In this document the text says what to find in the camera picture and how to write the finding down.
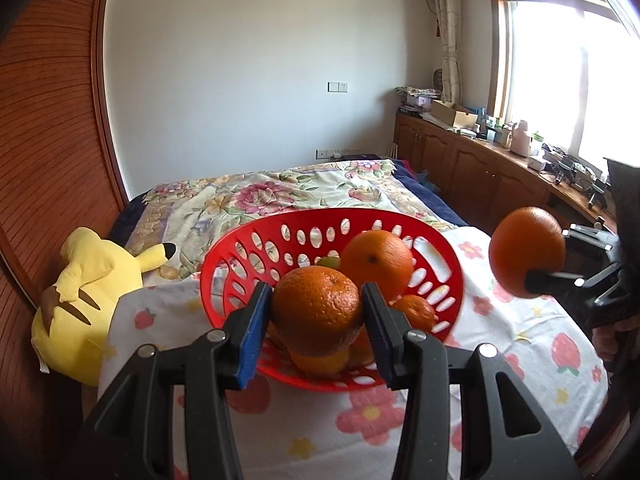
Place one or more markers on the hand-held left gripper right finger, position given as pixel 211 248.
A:
pixel 382 330

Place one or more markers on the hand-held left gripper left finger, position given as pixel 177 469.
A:
pixel 252 330

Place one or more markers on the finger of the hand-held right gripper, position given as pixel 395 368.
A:
pixel 550 280
pixel 592 237

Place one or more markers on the large orange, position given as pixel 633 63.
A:
pixel 377 260
pixel 525 245
pixel 317 305

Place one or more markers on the red plastic basket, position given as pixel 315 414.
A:
pixel 230 265

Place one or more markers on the yellow orange citrus fruit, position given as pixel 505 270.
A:
pixel 320 363

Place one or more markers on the green citrus fruit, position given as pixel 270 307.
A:
pixel 330 262

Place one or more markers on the person's right forearm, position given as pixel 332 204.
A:
pixel 610 410

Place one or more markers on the person's right hand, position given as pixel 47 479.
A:
pixel 606 342

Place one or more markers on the white strawberry print blanket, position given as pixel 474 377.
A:
pixel 500 340

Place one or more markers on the floral bedspread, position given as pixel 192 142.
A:
pixel 250 200

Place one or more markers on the wooden cabinet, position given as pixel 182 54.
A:
pixel 470 170

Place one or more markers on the yellow plush toy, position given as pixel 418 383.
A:
pixel 85 305

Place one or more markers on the cardboard box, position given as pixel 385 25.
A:
pixel 452 114

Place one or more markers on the pile of folded cloth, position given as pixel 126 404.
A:
pixel 417 96

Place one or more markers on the patterned curtain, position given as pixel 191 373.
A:
pixel 447 30

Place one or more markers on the red hanging tassel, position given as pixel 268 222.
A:
pixel 437 29

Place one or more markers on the wooden headboard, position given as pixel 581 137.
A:
pixel 50 135

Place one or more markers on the white wall power outlet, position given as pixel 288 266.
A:
pixel 337 153

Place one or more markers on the white wall switch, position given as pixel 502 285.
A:
pixel 338 87

